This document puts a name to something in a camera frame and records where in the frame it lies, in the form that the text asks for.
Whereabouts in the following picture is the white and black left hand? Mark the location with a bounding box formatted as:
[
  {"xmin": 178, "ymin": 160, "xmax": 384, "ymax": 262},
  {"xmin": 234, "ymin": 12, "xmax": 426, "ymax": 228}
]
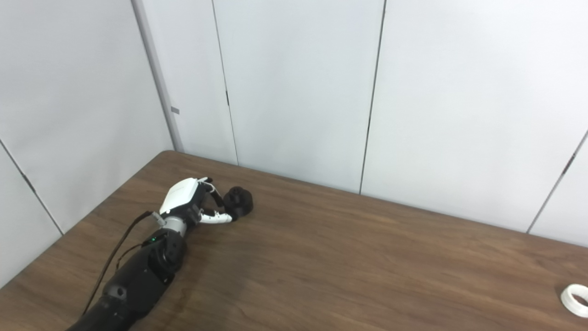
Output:
[{"xmin": 159, "ymin": 177, "xmax": 233, "ymax": 226}]

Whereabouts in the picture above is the round black part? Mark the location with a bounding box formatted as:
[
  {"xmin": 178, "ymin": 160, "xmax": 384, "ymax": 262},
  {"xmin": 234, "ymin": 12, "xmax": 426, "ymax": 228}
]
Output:
[{"xmin": 224, "ymin": 186, "xmax": 254, "ymax": 219}]

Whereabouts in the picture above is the white ribbed ring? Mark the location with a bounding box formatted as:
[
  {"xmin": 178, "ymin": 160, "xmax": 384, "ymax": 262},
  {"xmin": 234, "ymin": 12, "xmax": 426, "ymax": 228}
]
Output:
[{"xmin": 560, "ymin": 284, "xmax": 588, "ymax": 318}]

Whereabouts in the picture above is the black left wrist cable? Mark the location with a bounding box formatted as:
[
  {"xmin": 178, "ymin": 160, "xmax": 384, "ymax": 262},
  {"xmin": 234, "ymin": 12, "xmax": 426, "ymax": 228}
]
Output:
[{"xmin": 82, "ymin": 211, "xmax": 166, "ymax": 318}]

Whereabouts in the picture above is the grey corner post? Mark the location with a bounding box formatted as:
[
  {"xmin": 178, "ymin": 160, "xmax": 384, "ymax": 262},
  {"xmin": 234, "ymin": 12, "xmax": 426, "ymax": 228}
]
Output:
[{"xmin": 131, "ymin": 0, "xmax": 185, "ymax": 153}]

